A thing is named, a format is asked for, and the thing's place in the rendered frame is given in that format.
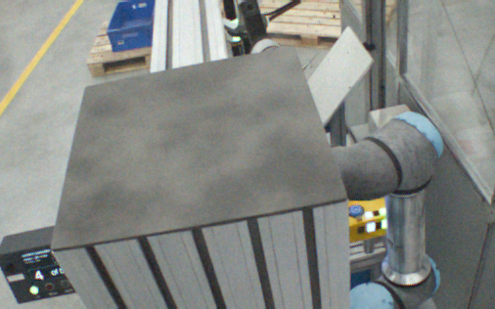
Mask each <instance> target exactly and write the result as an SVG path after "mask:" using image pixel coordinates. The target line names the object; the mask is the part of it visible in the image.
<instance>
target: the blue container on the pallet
mask: <svg viewBox="0 0 495 309"><path fill-rule="evenodd" d="M144 3H145V4H146V5H147V6H145V7H140V6H139V4H144ZM133 5H134V7H133ZM155 9H156V0H126V1H120V2H117V5H116V7H115V8H114V11H113V13H112V16H111V19H110V22H109V24H108V27H107V30H106V33H107V34H108V37H109V41H110V43H111V45H112V46H111V48H112V51H113V52H121V51H127V50H133V49H139V48H145V47H152V46H153V40H154V24H155Z"/></svg>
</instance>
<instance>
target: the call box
mask: <svg viewBox="0 0 495 309"><path fill-rule="evenodd" d="M384 200H385V198H381V199H374V200H350V201H349V202H348V220H349V241H350V243H357V242H360V241H364V240H368V239H371V238H376V237H379V236H383V235H387V229H386V228H381V229H379V230H375V231H372V232H368V224H372V223H374V224H375V222H379V221H383V220H386V219H385V214H382V213H381V211H380V209H383V208H384ZM357 204H359V206H361V208H362V213H361V214H360V215H361V216H362V218H363V221H359V222H357V221H356V219H355V216H354V215H351V214H350V213H349V207H350V206H352V205H357ZM375 210H378V211H379V213H380V215H379V216H374V213H373V211H375ZM370 211H371V213H372V215H373V217H371V218H367V217H366V215H365V214H366V212H370ZM363 225H364V234H360V235H358V234H357V227H360V226H363Z"/></svg>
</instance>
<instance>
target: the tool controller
mask: <svg viewBox="0 0 495 309"><path fill-rule="evenodd" d="M54 230H55V225H52V226H49V227H44V228H41V229H33V230H29V231H26V232H22V233H15V234H12V235H8V236H5V237H3V240H2V242H1V243H0V269H1V271H2V273H3V274H4V276H5V279H6V281H7V283H8V285H9V287H10V289H11V290H12V292H13V294H14V297H15V299H16V301H17V303H18V304H23V303H27V302H30V301H32V302H33V301H36V300H41V299H48V298H52V297H55V296H63V295H66V294H70V293H72V294H74V293H76V292H75V290H74V287H73V286H72V284H71V283H70V282H69V286H68V287H62V286H61V281H62V280H68V278H67V277H66V275H65V273H64V270H63V269H62V268H61V266H60V265H59V263H58V261H57V260H56V259H55V257H54V254H53V253H52V249H51V244H52V243H51V241H52V238H53V234H54ZM41 267H44V270H45V271H46V274H47V278H48V281H44V282H40V283H34V282H33V281H32V280H31V277H30V274H29V273H28V271H27V270H30V269H34V268H36V269H37V268H41ZM49 283H51V284H53V285H54V286H55V288H54V289H52V290H48V289H46V287H45V286H46V285H47V284H49ZM31 287H38V288H39V291H38V292H37V293H32V292H30V288H31Z"/></svg>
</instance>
